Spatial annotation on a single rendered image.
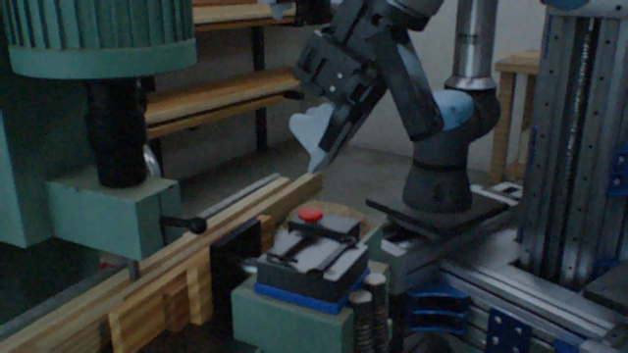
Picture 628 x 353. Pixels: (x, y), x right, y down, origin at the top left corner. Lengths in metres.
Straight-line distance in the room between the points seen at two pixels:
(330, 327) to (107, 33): 0.35
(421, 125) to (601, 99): 0.57
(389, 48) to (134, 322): 0.39
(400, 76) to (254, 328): 0.31
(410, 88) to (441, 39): 3.45
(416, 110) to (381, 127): 3.76
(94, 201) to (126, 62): 0.17
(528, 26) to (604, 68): 2.74
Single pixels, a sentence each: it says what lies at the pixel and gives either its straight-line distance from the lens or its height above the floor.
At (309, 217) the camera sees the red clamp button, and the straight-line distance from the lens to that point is 0.65.
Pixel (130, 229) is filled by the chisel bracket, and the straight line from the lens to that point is 0.62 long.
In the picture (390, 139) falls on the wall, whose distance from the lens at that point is 4.29.
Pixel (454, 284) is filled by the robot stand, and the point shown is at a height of 0.69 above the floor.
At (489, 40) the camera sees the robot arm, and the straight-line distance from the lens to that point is 1.29.
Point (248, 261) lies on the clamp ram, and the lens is 0.69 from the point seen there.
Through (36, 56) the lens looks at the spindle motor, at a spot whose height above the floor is 1.22.
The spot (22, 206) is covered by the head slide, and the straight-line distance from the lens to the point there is 0.69.
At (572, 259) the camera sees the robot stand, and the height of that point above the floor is 0.78.
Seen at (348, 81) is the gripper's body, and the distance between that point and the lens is 0.56.
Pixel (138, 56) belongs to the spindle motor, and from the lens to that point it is 0.54.
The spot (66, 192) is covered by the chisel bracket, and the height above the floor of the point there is 1.06.
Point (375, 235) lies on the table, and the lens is 0.91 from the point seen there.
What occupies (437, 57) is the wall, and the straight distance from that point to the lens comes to 4.02.
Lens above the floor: 1.29
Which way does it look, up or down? 19 degrees down
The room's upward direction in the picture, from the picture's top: straight up
